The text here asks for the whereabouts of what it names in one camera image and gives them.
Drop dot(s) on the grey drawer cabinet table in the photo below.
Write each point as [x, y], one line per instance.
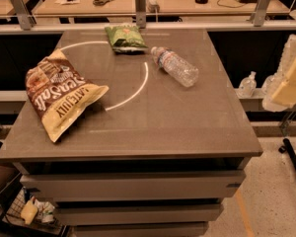
[151, 158]

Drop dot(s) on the green snack bag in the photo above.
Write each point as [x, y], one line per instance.
[125, 38]

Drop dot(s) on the clear sanitizer bottle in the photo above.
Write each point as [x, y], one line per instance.
[247, 86]
[266, 83]

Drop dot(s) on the black floor stand leg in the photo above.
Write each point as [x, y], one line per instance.
[287, 147]

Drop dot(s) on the right clear sanitizer bottle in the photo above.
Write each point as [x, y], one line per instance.
[266, 83]

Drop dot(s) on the clear plastic water bottle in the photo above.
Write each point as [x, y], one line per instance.
[180, 69]

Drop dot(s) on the left clear sanitizer bottle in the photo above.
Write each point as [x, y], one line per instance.
[247, 86]

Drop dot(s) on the white power strip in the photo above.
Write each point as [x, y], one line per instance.
[152, 6]

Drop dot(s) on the middle metal bracket post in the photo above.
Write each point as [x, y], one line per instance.
[140, 9]

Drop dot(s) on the black wire basket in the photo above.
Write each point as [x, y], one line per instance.
[45, 219]

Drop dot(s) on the right metal bracket post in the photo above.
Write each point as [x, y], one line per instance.
[258, 15]

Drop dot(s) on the black handled scissors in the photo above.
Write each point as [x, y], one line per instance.
[101, 2]

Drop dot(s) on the left metal bracket post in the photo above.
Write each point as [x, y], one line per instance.
[25, 19]

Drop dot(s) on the brown sea salt chip bag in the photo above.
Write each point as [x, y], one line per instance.
[59, 94]

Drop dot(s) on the metal bracket post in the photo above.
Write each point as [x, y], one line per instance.
[140, 9]
[25, 19]
[258, 15]

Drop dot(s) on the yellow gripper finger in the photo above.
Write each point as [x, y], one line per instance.
[281, 93]

